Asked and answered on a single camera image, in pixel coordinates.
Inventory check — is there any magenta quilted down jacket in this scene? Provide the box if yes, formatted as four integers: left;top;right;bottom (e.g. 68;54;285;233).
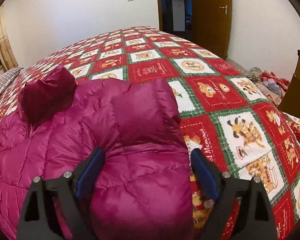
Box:
0;66;194;239

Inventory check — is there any clothes pile on floor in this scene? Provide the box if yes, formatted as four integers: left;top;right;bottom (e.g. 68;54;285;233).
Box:
246;67;290;107

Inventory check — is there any red patchwork bear bedspread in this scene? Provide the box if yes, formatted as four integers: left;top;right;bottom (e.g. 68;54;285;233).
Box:
0;27;300;239

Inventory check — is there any brown wooden dresser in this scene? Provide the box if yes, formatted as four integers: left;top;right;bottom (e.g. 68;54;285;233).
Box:
278;50;300;118

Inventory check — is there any striped grey pillow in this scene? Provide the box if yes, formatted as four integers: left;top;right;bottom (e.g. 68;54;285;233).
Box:
0;67;22;96

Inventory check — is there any beige right curtain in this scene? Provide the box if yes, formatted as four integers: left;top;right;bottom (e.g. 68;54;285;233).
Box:
0;5;18;72

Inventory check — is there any brown wooden door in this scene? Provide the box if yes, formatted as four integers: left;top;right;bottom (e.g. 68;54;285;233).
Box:
192;0;232;59

